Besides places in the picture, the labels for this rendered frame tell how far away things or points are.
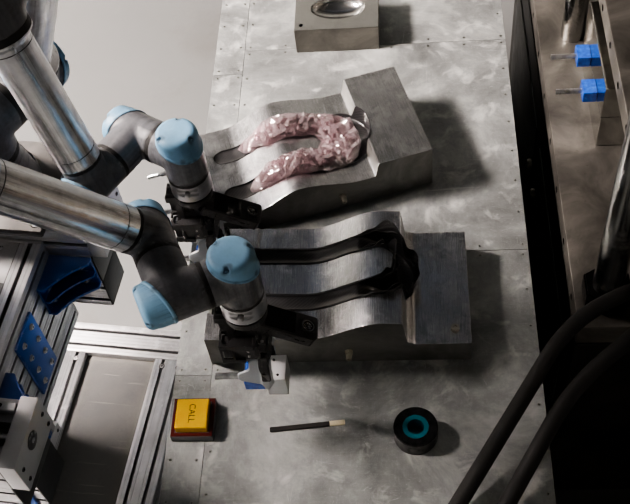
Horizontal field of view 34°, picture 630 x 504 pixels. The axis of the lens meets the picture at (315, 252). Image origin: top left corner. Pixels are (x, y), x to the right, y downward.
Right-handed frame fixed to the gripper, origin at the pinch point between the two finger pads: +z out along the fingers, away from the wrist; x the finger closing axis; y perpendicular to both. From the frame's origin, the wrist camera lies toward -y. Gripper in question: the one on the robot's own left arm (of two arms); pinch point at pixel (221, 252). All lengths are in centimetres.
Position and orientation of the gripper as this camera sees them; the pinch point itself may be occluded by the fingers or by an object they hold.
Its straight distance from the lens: 205.8
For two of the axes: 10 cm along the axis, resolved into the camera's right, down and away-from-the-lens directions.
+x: -0.3, 8.1, -5.9
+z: 0.9, 5.9, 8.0
